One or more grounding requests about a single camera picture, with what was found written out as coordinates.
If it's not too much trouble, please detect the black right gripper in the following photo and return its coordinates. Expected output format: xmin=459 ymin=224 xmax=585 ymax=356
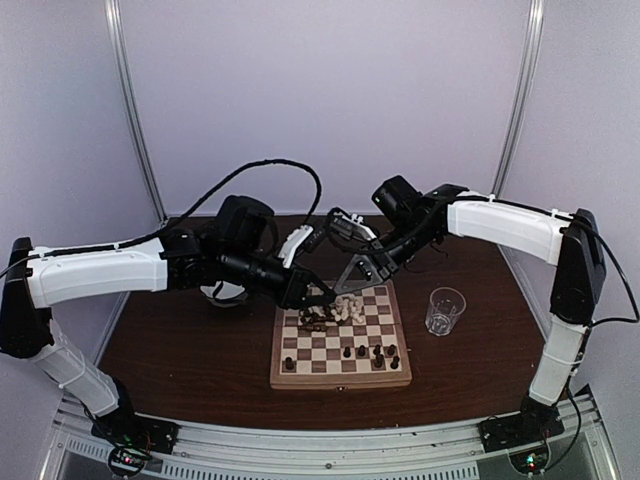
xmin=333 ymin=220 xmax=437 ymax=296

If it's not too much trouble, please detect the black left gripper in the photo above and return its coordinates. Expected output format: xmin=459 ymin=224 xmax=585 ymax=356
xmin=220 ymin=245 xmax=337 ymax=311

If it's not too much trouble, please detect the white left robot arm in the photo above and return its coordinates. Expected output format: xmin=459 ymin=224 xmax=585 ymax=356
xmin=1 ymin=195 xmax=336 ymax=444

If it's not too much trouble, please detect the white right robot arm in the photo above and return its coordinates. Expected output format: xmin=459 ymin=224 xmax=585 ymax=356
xmin=326 ymin=175 xmax=606 ymax=442

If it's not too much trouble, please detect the wooden chess board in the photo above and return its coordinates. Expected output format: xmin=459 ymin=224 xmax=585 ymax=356
xmin=270 ymin=281 xmax=412 ymax=391

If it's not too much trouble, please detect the white round bowl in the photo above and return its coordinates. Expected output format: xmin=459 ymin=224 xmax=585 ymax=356
xmin=200 ymin=282 xmax=248 ymax=308

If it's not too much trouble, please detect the clear plastic cup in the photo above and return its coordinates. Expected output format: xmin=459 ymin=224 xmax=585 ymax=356
xmin=425 ymin=287 xmax=467 ymax=337

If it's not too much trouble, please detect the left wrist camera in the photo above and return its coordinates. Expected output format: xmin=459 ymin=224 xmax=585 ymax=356
xmin=277 ymin=224 xmax=317 ymax=269

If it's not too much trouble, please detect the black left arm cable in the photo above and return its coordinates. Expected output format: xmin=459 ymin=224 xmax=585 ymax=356
xmin=164 ymin=158 xmax=324 ymax=236

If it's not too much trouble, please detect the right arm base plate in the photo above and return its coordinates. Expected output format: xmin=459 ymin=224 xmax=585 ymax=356
xmin=478 ymin=413 xmax=565 ymax=453

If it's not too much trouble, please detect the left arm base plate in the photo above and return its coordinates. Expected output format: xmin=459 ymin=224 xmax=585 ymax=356
xmin=91 ymin=417 xmax=179 ymax=454

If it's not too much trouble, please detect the aluminium frame post left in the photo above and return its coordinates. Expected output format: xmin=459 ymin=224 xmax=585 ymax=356
xmin=104 ymin=0 xmax=167 ymax=225

